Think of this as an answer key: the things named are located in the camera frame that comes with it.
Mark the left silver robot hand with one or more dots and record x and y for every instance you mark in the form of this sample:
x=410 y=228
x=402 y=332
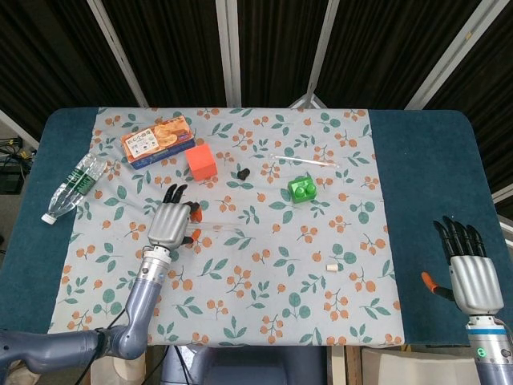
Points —
x=168 y=224

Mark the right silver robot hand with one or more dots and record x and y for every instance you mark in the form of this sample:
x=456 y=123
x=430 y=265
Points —
x=477 y=284

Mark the clear pipette tube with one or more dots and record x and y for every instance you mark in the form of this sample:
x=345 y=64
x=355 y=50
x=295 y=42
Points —
x=220 y=228

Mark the small white cylinder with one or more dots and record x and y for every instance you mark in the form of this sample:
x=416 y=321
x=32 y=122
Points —
x=331 y=267

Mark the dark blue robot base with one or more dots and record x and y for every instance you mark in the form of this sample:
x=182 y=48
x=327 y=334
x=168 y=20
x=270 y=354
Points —
x=248 y=367

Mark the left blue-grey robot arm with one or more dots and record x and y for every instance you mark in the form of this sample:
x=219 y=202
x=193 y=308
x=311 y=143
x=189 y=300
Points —
x=140 y=305

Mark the small black object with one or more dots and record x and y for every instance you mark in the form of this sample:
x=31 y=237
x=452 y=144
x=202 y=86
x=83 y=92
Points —
x=243 y=173

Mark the orange cube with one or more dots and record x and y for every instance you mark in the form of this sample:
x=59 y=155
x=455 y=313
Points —
x=202 y=162

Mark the orange biscuit box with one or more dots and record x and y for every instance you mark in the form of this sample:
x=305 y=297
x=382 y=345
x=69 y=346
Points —
x=156 y=140

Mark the clear plastic water bottle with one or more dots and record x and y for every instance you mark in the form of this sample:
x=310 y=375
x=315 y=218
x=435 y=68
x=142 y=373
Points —
x=78 y=180

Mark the beige box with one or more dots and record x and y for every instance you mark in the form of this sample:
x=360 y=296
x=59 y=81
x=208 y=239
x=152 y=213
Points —
x=417 y=369

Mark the floral print tablecloth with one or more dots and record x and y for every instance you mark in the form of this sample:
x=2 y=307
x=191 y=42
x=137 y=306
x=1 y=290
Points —
x=260 y=288

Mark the teal table cover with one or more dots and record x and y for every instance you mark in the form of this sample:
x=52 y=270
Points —
x=433 y=180

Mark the green toy brick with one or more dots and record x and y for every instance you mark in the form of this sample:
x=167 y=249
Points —
x=301 y=190

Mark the clear glass pipette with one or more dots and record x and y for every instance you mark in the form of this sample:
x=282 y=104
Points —
x=304 y=160

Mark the white bag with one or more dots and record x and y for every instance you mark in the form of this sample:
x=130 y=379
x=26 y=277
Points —
x=124 y=371

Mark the white frame pole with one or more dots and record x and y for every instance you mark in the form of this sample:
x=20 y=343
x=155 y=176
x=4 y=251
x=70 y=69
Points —
x=322 y=44
x=230 y=52
x=453 y=52
x=116 y=48

